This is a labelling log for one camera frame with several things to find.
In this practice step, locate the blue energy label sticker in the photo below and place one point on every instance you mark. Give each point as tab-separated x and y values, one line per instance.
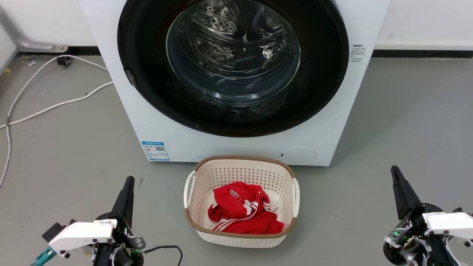
155	150

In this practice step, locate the black round glass washer door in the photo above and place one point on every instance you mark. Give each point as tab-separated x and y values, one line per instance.
321	92

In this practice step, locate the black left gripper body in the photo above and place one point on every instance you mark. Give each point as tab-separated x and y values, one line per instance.
125	255

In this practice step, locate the black left wrist box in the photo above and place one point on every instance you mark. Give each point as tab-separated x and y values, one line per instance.
55	229

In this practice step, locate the black text notice label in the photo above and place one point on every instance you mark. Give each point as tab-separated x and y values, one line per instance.
357	53

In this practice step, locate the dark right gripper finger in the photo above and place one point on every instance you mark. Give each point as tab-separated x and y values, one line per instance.
400	195
410	195

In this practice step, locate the white front-load washing machine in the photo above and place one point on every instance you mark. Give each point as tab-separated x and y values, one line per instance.
332	122

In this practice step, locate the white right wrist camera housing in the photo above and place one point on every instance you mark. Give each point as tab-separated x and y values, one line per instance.
451	223

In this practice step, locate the round white filter cover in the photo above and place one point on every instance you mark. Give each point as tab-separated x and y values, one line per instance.
298	154

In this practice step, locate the grey drain pipe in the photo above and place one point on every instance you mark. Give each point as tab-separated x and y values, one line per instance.
22	40

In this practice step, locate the cream perforated laundry basket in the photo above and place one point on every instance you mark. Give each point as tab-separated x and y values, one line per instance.
240	173

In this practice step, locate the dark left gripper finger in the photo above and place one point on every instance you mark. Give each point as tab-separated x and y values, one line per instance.
130	207
121	203

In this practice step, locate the red garment with white stripes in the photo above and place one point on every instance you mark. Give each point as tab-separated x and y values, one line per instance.
240	210

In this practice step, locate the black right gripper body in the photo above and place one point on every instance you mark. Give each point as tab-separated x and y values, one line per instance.
410	236

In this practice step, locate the stainless steel washer drum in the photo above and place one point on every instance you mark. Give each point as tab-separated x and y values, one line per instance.
229	40

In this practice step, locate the small black floor plug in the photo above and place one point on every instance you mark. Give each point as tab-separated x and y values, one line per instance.
63	61

